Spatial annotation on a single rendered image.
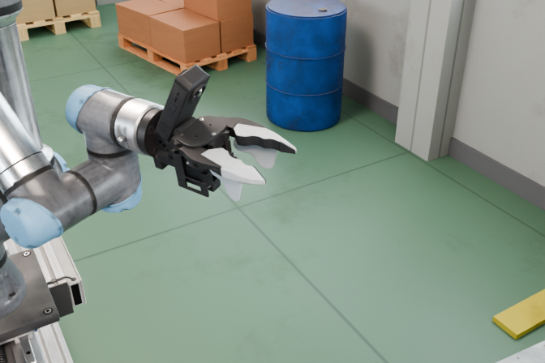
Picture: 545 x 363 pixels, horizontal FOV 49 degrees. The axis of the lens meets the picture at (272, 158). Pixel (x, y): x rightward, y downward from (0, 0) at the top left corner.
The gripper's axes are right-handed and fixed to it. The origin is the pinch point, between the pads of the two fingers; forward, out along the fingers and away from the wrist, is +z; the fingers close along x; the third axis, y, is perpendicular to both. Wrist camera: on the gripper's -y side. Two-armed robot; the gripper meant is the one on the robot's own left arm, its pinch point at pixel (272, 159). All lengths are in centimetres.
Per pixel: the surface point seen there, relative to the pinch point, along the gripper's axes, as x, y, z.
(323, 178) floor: -187, 173, -102
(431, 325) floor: -111, 162, -9
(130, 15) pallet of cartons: -283, 153, -345
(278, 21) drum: -238, 107, -161
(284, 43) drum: -235, 120, -156
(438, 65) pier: -248, 120, -62
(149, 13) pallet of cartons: -283, 147, -321
